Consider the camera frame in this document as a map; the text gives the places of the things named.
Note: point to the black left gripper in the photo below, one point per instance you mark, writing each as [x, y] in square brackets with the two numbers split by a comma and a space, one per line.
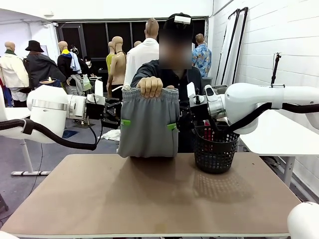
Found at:
[96, 111]

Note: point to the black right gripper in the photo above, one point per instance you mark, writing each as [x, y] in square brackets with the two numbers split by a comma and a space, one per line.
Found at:
[198, 113]

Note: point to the grey training pants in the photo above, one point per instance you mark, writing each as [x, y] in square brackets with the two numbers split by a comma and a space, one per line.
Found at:
[148, 129]

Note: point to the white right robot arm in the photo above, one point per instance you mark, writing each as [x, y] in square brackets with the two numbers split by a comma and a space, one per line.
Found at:
[249, 99]

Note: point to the person's right forearm black sleeve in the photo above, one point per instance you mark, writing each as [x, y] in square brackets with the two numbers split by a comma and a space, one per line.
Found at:
[144, 72]

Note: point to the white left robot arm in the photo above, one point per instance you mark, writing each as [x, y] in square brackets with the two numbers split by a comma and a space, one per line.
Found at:
[47, 112]

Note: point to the person's left hand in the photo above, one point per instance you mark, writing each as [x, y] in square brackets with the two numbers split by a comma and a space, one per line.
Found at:
[170, 87]

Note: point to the person's right hand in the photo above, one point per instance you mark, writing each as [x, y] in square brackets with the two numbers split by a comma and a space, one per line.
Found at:
[150, 87]

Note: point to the white cloth on floor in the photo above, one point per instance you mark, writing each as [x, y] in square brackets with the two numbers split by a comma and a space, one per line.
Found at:
[112, 135]

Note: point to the small white table green cloth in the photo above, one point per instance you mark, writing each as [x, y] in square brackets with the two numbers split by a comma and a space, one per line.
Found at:
[91, 83]

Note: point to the person in black shirt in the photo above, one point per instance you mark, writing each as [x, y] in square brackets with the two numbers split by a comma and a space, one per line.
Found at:
[178, 74]

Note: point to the grey bin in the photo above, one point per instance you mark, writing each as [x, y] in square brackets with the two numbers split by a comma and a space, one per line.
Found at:
[207, 81]

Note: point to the bare beige mannequin black trousers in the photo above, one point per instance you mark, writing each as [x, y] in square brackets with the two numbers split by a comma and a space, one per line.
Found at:
[118, 67]

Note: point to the grey metal tray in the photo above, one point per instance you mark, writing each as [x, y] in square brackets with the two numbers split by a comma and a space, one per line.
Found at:
[220, 88]

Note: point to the black perforated plastic basket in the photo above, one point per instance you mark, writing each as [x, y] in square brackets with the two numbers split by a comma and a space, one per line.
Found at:
[215, 154]

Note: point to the mannequin in yellow top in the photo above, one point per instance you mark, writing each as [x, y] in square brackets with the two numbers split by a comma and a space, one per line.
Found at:
[109, 62]

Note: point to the person with white face mask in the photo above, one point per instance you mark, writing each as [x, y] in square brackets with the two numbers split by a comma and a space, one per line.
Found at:
[90, 66]

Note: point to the man in floral shirt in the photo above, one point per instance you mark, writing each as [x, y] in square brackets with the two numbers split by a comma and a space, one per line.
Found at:
[202, 59]

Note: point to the light blue hanging shirt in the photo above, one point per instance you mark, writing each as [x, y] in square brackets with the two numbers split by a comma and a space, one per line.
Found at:
[75, 63]

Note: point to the mannequin in white shirt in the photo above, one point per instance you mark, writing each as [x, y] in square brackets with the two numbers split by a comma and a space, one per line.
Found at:
[144, 54]

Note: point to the mannequin with yellow collar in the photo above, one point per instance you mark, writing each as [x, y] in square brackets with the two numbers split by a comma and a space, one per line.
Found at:
[64, 63]

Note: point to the beige mannequin head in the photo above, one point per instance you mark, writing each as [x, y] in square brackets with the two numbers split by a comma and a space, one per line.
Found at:
[137, 44]

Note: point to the mannequin in dark jacket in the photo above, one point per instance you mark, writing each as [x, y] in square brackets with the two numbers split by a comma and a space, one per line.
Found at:
[40, 64]

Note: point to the white side table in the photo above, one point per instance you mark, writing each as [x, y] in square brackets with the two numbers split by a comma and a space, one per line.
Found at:
[274, 139]

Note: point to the person's black cap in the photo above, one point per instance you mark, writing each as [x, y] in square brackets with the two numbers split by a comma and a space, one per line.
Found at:
[170, 25]

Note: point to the white side table banded foot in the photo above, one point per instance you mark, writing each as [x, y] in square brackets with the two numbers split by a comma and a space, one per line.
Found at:
[28, 159]

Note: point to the black bucket hat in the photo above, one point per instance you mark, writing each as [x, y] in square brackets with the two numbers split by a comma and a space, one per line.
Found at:
[34, 46]

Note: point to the black tripod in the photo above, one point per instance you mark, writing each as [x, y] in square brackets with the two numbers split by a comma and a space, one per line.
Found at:
[275, 67]

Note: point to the mannequin in white coat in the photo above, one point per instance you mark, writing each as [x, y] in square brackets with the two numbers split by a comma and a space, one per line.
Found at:
[12, 69]

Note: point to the white right wrist camera assembly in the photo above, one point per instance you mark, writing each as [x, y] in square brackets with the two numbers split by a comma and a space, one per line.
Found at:
[191, 90]

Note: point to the white panel black frame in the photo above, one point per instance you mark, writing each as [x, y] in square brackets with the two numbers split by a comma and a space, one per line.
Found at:
[228, 49]
[240, 49]

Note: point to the white head camera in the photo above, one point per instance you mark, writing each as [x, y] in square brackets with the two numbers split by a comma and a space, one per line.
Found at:
[182, 20]

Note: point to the white wall camera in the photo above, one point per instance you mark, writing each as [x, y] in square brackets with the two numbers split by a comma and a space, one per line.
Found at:
[55, 24]

